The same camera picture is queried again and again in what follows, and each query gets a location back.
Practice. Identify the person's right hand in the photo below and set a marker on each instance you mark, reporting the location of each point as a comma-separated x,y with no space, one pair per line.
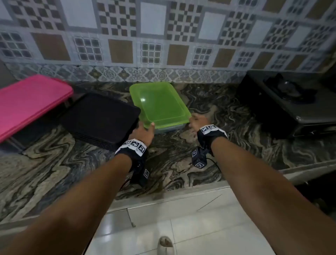
199,123

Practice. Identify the left black marker wristband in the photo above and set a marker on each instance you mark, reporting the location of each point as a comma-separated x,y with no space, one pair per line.
132,147

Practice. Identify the pink lidded plastic container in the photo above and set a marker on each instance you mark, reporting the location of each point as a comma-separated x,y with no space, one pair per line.
29,99

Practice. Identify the person's right forearm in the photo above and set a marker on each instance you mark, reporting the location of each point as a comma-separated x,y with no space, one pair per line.
262,194

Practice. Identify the black marker wristband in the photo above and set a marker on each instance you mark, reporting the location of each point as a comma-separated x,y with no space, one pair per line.
210,134
132,147

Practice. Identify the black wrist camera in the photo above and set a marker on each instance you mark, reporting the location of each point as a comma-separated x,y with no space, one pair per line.
140,170
198,157

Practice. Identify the black perforated plastic basket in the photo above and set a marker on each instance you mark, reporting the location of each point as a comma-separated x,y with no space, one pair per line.
99,118

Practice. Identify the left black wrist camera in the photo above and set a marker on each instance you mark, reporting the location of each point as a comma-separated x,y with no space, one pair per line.
140,170

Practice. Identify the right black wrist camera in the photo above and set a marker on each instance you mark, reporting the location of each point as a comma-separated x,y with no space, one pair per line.
198,157

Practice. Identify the person's grey shoe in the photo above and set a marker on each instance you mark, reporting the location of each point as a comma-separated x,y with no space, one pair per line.
165,245

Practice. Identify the person's left forearm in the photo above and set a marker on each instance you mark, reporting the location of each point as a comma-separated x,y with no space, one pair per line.
78,205

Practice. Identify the person's left hand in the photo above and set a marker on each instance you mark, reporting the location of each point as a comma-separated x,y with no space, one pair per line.
141,134

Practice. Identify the green lidded plastic container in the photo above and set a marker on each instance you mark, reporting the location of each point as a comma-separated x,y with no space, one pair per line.
158,103

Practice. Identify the right black marker wristband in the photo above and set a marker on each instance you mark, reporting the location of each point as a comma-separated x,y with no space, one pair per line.
210,134

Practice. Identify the black gas stove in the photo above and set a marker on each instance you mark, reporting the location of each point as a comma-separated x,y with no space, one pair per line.
286,105

